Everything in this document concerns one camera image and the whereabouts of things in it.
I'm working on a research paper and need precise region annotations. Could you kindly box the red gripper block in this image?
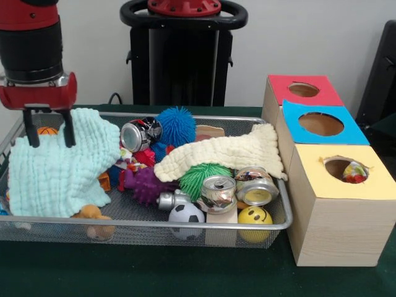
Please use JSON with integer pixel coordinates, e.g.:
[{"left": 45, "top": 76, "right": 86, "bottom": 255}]
[{"left": 0, "top": 72, "right": 78, "bottom": 149}]

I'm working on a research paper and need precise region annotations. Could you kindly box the mint green waffle cloth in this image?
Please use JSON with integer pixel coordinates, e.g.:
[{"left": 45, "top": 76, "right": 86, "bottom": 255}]
[{"left": 7, "top": 107, "right": 122, "bottom": 218}]

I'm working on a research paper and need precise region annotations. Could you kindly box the blue spiky puffer ball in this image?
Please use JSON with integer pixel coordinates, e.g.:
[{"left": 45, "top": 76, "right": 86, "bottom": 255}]
[{"left": 155, "top": 106, "right": 197, "bottom": 146}]

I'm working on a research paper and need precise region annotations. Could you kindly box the polka dot cloth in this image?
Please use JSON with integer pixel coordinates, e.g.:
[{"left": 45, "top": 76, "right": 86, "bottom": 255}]
[{"left": 342, "top": 161, "right": 369, "bottom": 184}]

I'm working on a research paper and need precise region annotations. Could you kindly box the shallow mesh bin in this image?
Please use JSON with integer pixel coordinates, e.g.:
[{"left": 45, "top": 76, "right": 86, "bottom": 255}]
[{"left": 0, "top": 110, "right": 294, "bottom": 250}]

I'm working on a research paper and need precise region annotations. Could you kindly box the wooden box with three holes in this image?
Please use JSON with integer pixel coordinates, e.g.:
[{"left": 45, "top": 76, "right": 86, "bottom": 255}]
[{"left": 261, "top": 74, "right": 396, "bottom": 267}]

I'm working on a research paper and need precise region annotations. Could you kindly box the black crushed can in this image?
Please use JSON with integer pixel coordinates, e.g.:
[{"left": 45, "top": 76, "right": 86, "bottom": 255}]
[{"left": 119, "top": 116, "right": 164, "bottom": 152}]

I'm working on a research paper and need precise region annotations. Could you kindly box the purple spiky toy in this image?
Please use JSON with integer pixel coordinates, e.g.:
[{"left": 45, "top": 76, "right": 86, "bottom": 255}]
[{"left": 118, "top": 166, "right": 180, "bottom": 205}]

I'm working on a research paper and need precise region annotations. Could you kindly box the green spiky puffer ball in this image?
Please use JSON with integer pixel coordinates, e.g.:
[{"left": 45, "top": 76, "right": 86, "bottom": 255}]
[{"left": 178, "top": 163, "right": 233, "bottom": 202}]

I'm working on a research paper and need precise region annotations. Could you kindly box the small soccer ball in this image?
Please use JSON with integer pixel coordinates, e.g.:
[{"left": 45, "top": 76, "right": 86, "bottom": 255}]
[{"left": 168, "top": 202, "right": 207, "bottom": 241}]

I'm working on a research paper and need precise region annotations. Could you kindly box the dark green table cloth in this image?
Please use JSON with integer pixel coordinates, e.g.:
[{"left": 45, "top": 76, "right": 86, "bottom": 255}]
[{"left": 0, "top": 104, "right": 396, "bottom": 297}]

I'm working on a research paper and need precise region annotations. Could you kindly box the silver crushed can pull tab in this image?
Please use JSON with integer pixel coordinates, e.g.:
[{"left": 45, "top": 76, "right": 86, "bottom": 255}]
[{"left": 196, "top": 174, "right": 238, "bottom": 215}]

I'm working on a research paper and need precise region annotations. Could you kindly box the cream waffle cloth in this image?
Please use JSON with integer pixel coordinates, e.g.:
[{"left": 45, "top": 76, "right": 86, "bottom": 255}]
[{"left": 153, "top": 123, "right": 288, "bottom": 183}]

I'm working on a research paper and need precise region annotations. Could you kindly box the crushed can yellow base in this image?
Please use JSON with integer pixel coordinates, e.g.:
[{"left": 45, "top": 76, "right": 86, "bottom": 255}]
[{"left": 235, "top": 166, "right": 280, "bottom": 207}]

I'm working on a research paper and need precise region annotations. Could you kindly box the yellow smiley ball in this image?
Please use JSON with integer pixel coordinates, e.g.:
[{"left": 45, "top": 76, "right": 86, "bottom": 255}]
[{"left": 237, "top": 205, "right": 275, "bottom": 243}]

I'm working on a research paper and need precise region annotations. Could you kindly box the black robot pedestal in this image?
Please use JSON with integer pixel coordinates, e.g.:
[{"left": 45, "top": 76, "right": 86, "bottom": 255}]
[{"left": 119, "top": 0, "right": 248, "bottom": 108}]

